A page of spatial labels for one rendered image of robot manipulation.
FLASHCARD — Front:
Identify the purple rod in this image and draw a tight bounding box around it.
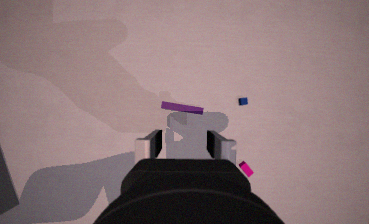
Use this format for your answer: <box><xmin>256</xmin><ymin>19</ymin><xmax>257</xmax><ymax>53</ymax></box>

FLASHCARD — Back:
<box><xmin>161</xmin><ymin>101</ymin><xmax>204</xmax><ymax>115</ymax></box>

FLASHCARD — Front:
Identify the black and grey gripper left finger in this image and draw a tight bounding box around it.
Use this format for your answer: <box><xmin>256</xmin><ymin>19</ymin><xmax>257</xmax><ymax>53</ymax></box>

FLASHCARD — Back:
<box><xmin>135</xmin><ymin>130</ymin><xmax>162</xmax><ymax>165</ymax></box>

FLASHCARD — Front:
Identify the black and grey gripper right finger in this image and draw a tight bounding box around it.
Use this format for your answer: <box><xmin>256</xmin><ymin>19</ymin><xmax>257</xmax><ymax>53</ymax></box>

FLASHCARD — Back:
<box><xmin>207</xmin><ymin>130</ymin><xmax>237</xmax><ymax>166</ymax></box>

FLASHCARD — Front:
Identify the small magenta block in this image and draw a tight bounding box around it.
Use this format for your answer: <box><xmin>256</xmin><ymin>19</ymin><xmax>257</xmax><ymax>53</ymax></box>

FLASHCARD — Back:
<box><xmin>239</xmin><ymin>161</ymin><xmax>254</xmax><ymax>177</ymax></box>

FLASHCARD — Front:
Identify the small blue cube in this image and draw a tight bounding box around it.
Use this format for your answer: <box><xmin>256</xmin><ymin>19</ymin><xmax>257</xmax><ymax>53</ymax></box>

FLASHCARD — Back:
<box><xmin>238</xmin><ymin>98</ymin><xmax>248</xmax><ymax>105</ymax></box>

